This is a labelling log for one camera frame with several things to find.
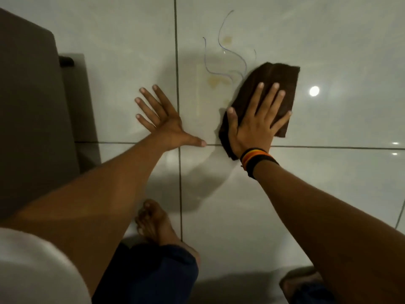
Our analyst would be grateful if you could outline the dark blue trousers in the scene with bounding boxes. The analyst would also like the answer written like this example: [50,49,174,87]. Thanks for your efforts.
[92,242,336,304]

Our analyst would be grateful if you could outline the dark brown cleaning cloth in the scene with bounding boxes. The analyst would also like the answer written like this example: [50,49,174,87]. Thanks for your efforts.
[218,62,300,161]

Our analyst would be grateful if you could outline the black orange striped wristband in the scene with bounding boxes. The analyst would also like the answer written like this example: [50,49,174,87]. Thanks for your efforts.
[239,148,273,170]

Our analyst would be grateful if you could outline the person's right foot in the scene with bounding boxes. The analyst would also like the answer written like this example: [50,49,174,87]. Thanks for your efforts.
[279,266,323,303]

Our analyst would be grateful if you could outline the person's foot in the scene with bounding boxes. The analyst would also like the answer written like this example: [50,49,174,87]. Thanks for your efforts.
[279,266,323,303]
[135,199,201,266]

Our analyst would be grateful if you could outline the person's left forearm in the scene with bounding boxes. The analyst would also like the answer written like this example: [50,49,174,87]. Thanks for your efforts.
[0,133,168,296]

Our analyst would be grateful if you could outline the plain black wristband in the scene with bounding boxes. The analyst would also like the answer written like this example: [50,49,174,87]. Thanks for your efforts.
[245,155,279,180]

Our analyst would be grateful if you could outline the brown furniture cabinet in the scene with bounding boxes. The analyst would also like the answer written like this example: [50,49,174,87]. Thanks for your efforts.
[0,8,80,222]

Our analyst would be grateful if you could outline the person's left foot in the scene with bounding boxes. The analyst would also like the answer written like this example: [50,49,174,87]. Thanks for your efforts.
[135,199,201,266]

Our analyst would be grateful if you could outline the person's right forearm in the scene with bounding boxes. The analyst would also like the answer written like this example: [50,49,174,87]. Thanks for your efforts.
[253,160,405,304]

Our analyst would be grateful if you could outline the white shirt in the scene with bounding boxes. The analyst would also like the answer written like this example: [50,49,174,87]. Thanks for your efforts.
[0,227,92,304]

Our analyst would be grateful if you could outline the person's left hand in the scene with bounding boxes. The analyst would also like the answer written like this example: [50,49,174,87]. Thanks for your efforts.
[135,85,207,152]

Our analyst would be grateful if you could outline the person's right hand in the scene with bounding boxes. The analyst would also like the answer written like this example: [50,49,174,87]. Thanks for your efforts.
[227,82,292,159]

